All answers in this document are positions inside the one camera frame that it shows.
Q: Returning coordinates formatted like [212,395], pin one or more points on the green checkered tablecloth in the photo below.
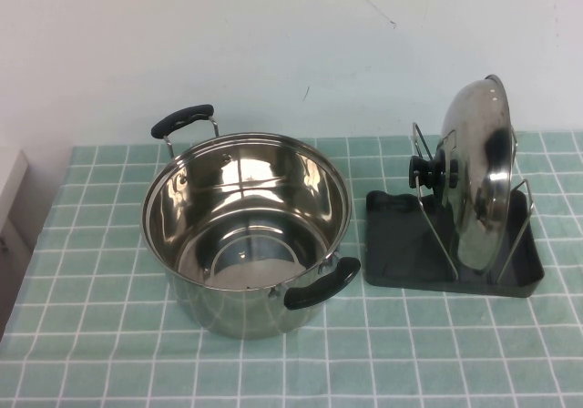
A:
[410,358]

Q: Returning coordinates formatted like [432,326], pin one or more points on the white cabinet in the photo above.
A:
[11,189]

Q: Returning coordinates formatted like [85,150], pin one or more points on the stainless steel pot lid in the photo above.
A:
[478,176]

